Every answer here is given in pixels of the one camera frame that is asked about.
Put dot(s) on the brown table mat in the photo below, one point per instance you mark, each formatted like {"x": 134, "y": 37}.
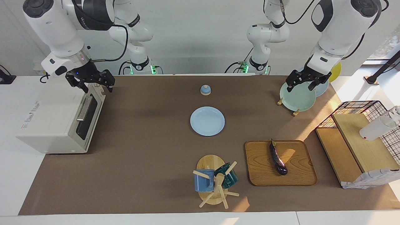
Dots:
{"x": 150, "y": 162}

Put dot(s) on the dark green mug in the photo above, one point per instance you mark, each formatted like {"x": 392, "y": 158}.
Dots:
{"x": 231, "y": 179}

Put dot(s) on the cream toaster oven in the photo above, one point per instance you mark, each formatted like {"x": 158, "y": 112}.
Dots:
{"x": 47, "y": 118}

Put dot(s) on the wooden mug tree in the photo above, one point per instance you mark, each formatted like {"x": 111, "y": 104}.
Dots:
{"x": 209, "y": 162}

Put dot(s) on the small light blue plate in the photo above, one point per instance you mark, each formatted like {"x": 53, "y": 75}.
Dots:
{"x": 207, "y": 121}

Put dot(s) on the black stand pole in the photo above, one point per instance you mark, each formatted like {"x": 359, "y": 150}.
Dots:
{"x": 386, "y": 67}

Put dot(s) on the dark purple eggplant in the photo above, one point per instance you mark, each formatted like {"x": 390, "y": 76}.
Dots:
{"x": 276, "y": 157}

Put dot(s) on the wooden serving tray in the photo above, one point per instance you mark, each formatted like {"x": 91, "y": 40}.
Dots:
{"x": 262, "y": 165}

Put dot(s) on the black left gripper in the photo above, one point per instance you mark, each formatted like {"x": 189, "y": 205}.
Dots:
{"x": 312, "y": 75}

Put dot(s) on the white patterned cloth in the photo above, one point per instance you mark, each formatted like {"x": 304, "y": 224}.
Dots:
{"x": 368, "y": 179}

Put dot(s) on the white socket box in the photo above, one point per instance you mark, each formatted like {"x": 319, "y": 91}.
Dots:
{"x": 38, "y": 71}

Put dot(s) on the black clamp device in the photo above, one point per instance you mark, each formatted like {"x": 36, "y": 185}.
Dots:
{"x": 6, "y": 79}

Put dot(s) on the glass oven door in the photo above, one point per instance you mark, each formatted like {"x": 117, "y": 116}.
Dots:
{"x": 90, "y": 120}

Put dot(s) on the wooden plate rack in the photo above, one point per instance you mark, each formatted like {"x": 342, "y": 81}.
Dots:
{"x": 279, "y": 101}

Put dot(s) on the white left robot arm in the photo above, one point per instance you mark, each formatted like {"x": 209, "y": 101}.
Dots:
{"x": 337, "y": 28}

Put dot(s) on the wooden shelf unit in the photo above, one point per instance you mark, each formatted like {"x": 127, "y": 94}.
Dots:
{"x": 365, "y": 150}

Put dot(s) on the mint green plate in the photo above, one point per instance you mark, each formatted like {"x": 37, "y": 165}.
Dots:
{"x": 297, "y": 98}

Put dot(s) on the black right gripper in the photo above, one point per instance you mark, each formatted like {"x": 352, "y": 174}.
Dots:
{"x": 86, "y": 72}

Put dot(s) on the large pale blue plate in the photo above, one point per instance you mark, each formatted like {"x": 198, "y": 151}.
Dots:
{"x": 322, "y": 89}

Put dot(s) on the white cup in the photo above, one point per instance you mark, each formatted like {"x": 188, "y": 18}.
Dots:
{"x": 375, "y": 129}

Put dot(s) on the blue mug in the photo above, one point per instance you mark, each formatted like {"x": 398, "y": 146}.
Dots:
{"x": 203, "y": 182}

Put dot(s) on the yellow plate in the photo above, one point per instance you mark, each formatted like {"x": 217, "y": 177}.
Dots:
{"x": 336, "y": 72}

